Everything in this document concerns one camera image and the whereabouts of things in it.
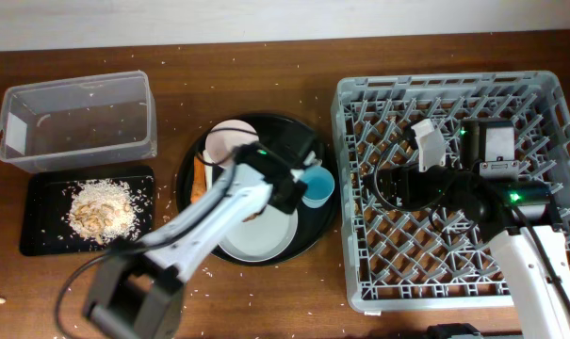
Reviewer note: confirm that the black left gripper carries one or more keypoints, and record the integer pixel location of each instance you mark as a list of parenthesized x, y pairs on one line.
[(292, 206)]

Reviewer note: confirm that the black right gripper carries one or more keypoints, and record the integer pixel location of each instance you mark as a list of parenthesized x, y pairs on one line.
[(411, 175)]

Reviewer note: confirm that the light blue plastic cup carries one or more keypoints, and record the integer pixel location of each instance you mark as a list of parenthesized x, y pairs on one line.
[(320, 186)]

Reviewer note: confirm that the white round plate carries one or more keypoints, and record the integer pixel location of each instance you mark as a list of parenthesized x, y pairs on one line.
[(261, 238)]

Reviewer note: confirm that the pink bowl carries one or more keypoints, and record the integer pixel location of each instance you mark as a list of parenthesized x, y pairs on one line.
[(224, 138)]

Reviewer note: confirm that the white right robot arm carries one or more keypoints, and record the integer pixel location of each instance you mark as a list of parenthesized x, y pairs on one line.
[(519, 220)]

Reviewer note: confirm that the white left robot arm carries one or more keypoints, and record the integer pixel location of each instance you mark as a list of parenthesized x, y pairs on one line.
[(139, 289)]

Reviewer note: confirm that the grey dishwasher rack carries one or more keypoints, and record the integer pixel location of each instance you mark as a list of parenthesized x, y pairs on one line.
[(424, 260)]

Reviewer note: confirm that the round black tray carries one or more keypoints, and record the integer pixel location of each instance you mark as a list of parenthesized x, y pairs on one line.
[(312, 223)]

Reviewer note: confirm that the white plastic fork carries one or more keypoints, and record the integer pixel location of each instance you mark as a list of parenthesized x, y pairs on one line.
[(208, 170)]

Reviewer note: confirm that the orange carrot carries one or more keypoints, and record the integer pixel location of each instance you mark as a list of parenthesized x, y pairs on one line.
[(198, 187)]

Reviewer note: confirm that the pile of rice and scraps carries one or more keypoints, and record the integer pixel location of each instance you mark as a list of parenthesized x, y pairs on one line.
[(102, 210)]

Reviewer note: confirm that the black rectangular tray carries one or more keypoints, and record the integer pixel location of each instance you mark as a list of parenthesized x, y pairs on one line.
[(49, 199)]

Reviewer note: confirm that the clear plastic bin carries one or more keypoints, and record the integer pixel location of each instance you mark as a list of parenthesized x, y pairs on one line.
[(79, 122)]

